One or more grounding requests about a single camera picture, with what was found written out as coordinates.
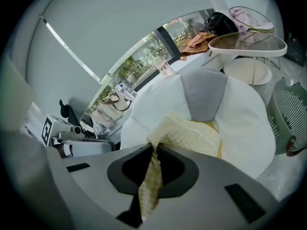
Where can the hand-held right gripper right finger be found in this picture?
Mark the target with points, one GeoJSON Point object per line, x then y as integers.
{"type": "Point", "coordinates": [177, 174]}

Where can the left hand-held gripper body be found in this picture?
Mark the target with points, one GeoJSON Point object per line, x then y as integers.
{"type": "Point", "coordinates": [51, 130]}

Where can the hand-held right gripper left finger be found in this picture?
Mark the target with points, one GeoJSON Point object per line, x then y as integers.
{"type": "Point", "coordinates": [129, 174]}

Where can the yellow checked clothes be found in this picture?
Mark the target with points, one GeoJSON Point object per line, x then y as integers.
{"type": "Point", "coordinates": [182, 130]}

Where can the green slatted laundry basket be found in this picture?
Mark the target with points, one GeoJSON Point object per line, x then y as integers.
{"type": "Point", "coordinates": [285, 109]}

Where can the orange clothes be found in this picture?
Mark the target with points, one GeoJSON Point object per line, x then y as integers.
{"type": "Point", "coordinates": [199, 44]}

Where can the pink clothes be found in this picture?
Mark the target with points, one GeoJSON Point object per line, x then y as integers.
{"type": "Point", "coordinates": [242, 20]}

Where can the yellow cushion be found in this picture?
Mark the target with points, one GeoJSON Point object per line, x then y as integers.
{"type": "Point", "coordinates": [204, 123]}

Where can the beige tote bag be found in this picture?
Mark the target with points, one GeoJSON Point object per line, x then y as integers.
{"type": "Point", "coordinates": [108, 111]}

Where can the white beanbag sofa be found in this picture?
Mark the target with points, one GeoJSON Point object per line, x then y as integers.
{"type": "Point", "coordinates": [239, 118]}

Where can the grey cushion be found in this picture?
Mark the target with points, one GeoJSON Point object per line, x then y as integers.
{"type": "Point", "coordinates": [204, 95]}

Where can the white and pink bottle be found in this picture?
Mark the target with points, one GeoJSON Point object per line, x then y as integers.
{"type": "Point", "coordinates": [164, 67]}

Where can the white roller blind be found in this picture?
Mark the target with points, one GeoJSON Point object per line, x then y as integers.
{"type": "Point", "coordinates": [108, 32]}

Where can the small orange trinket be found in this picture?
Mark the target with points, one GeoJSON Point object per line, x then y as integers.
{"type": "Point", "coordinates": [183, 58]}

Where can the round white low table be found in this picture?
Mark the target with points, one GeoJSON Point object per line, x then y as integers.
{"type": "Point", "coordinates": [242, 73]}

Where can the round glass-top side table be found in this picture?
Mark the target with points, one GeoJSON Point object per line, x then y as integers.
{"type": "Point", "coordinates": [251, 44]}

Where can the black bag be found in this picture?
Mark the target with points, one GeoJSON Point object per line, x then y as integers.
{"type": "Point", "coordinates": [223, 23]}

